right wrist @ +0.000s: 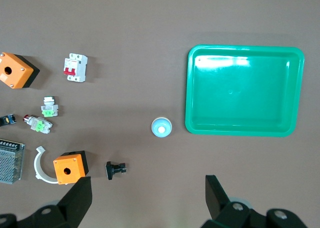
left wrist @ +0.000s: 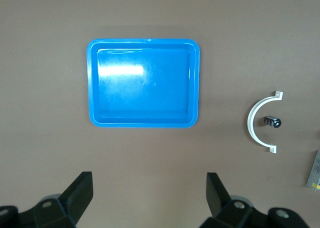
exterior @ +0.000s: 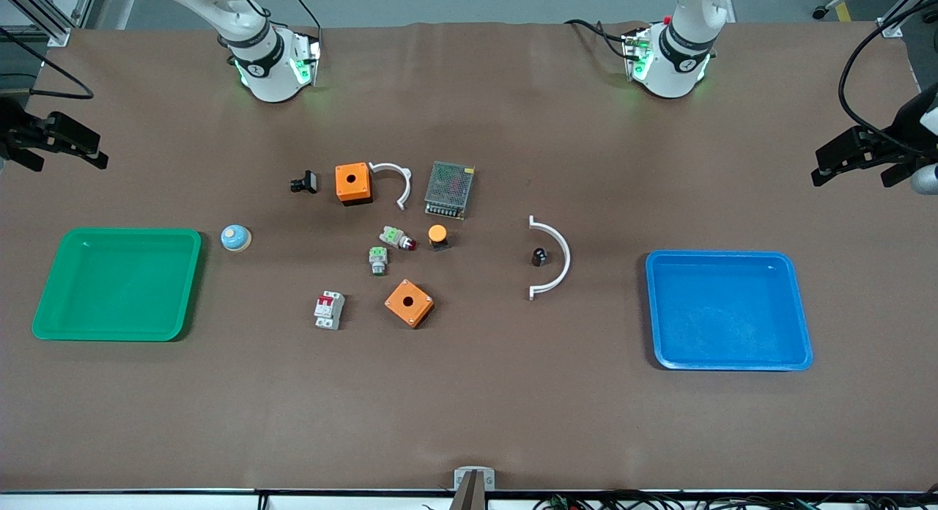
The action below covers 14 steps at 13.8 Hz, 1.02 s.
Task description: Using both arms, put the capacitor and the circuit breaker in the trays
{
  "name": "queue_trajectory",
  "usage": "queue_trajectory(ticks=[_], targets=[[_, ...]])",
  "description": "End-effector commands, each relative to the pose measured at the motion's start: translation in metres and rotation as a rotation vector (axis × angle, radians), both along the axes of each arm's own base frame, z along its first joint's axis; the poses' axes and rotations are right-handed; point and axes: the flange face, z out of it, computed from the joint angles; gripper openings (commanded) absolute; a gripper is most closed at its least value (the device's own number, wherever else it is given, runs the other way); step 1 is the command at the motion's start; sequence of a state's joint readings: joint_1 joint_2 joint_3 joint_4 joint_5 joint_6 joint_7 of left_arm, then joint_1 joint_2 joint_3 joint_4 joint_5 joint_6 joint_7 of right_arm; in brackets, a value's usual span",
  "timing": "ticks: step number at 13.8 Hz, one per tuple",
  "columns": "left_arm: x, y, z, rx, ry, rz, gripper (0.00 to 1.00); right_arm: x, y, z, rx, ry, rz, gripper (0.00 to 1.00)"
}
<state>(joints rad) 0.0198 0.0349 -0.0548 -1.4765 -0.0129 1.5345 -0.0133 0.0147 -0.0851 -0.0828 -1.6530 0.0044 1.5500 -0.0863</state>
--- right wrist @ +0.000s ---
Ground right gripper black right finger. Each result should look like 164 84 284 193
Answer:
199 174 267 228

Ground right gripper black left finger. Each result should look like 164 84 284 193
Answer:
14 176 93 228

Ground white circuit breaker red switches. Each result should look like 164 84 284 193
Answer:
63 52 89 83

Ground small white curved clamp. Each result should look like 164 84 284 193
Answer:
33 145 66 185

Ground metal mesh power supply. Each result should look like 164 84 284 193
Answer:
0 138 26 185

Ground pale blue dome cap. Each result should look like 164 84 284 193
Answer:
150 116 173 138

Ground green plastic tray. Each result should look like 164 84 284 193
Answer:
184 44 305 138

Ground orange push button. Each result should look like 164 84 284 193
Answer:
0 113 18 128

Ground brown table mat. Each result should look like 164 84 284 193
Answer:
0 0 320 228

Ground orange push-button enclosure box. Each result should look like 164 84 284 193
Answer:
52 150 90 186
0 52 41 90

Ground red-headed pushbutton switch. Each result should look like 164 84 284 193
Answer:
23 114 54 134

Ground green-headed pushbutton switch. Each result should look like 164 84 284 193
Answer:
40 95 60 118

